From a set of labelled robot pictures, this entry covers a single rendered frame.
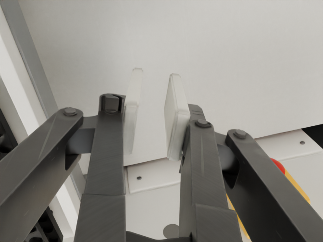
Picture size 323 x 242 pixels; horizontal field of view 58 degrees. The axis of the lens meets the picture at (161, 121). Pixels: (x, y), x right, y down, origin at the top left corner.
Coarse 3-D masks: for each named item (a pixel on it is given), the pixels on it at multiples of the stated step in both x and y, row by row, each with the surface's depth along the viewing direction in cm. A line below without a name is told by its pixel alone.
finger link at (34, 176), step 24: (48, 120) 13; (72, 120) 13; (24, 144) 11; (48, 144) 11; (0, 168) 9; (24, 168) 9; (48, 168) 11; (72, 168) 13; (0, 192) 8; (24, 192) 9; (48, 192) 11; (0, 216) 8; (24, 216) 9; (0, 240) 8; (24, 240) 10
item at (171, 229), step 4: (172, 224) 36; (164, 228) 36; (168, 228) 35; (172, 228) 35; (176, 228) 35; (164, 232) 35; (168, 232) 35; (172, 232) 35; (176, 232) 35; (164, 236) 35; (168, 236) 34; (172, 236) 34; (176, 236) 34
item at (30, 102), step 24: (0, 0) 20; (0, 24) 20; (24, 24) 24; (0, 48) 20; (24, 48) 23; (0, 72) 21; (24, 72) 22; (0, 96) 28; (24, 96) 22; (48, 96) 26; (24, 120) 23; (72, 192) 29; (72, 216) 29; (72, 240) 38
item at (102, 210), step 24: (120, 96) 14; (120, 120) 14; (96, 144) 11; (120, 144) 12; (96, 168) 10; (120, 168) 10; (96, 192) 9; (120, 192) 9; (96, 216) 7; (120, 216) 8; (96, 240) 7; (120, 240) 7
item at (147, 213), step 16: (304, 160) 42; (320, 160) 42; (304, 176) 40; (320, 176) 39; (160, 192) 41; (176, 192) 40; (320, 192) 37; (128, 208) 39; (144, 208) 39; (160, 208) 38; (176, 208) 38; (320, 208) 35; (128, 224) 37; (144, 224) 37; (160, 224) 36; (176, 224) 36
